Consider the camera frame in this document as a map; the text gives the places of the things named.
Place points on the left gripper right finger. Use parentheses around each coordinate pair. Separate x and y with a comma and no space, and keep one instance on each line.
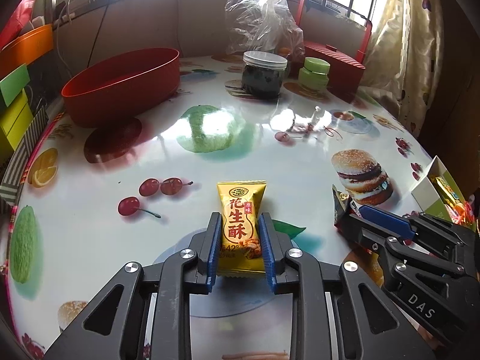
(338,312)

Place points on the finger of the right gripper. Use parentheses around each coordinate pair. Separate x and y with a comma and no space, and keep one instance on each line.
(396,224)
(382,241)

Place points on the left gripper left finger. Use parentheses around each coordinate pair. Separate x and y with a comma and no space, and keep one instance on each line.
(138,300)

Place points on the dark snack packet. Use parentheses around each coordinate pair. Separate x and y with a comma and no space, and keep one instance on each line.
(344,207)

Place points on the long gold snack bar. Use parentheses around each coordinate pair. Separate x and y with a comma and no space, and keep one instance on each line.
(445,191)

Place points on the yellow peanut crisp packet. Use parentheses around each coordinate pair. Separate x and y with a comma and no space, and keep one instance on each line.
(240,247)

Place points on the red-lidded jelly cup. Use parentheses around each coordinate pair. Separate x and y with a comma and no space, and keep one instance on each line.
(465,214)

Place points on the white green cardboard box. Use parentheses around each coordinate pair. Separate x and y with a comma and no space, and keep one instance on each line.
(437,194)

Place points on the green cream jar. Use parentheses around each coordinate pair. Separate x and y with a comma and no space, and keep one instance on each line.
(314,75)

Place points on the striped box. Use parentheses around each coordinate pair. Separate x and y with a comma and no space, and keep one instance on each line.
(27,148)

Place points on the floral curtain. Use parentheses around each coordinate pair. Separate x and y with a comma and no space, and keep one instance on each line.
(404,58)

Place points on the red lidded basket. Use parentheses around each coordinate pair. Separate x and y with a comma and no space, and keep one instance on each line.
(345,71)

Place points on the dark jar white lid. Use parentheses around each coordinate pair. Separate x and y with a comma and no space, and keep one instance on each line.
(263,74)

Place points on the green yellow boxes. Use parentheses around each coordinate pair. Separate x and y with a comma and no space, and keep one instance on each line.
(16,115)

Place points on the red plastic bowl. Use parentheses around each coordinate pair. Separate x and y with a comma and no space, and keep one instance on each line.
(122,86)

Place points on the clear plastic bag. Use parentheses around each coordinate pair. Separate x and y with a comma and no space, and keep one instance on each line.
(263,25)

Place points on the orange container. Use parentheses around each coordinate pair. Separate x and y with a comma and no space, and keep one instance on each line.
(26,49)

